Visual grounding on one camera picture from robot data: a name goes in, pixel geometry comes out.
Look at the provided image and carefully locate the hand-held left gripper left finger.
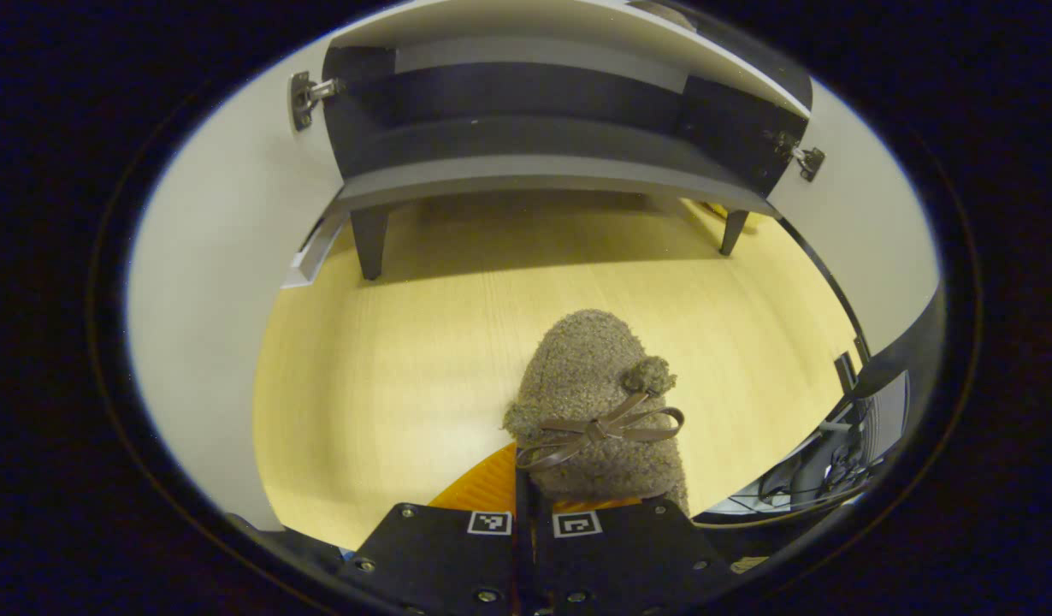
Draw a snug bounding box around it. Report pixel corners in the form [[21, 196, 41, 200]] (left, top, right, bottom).
[[338, 441, 528, 616]]

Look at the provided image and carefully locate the grey shoe cabinet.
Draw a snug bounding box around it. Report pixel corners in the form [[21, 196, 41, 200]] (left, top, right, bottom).
[[321, 0, 814, 281]]

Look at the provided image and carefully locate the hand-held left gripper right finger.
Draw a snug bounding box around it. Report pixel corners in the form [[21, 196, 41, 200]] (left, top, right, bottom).
[[526, 495, 749, 616]]

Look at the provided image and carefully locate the white shoe cabinet door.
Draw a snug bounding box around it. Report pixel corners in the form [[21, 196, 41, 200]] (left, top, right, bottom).
[[126, 60, 349, 531], [765, 77, 943, 362]]

